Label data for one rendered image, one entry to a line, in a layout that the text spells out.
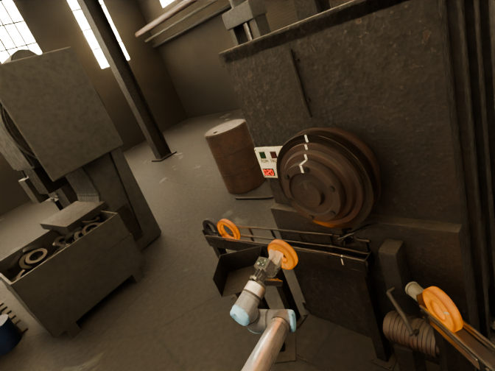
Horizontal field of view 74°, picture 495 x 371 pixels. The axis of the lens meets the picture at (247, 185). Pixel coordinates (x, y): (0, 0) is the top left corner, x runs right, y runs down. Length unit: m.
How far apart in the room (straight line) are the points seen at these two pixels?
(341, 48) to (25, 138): 2.77
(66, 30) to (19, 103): 8.54
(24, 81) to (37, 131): 0.43
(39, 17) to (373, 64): 10.98
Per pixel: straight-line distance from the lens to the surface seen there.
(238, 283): 1.94
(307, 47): 1.43
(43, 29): 11.70
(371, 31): 1.30
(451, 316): 1.35
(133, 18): 12.89
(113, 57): 8.21
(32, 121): 3.45
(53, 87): 3.58
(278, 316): 1.49
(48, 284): 3.36
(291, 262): 1.57
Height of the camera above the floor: 1.76
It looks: 22 degrees down
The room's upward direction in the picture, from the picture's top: 22 degrees counter-clockwise
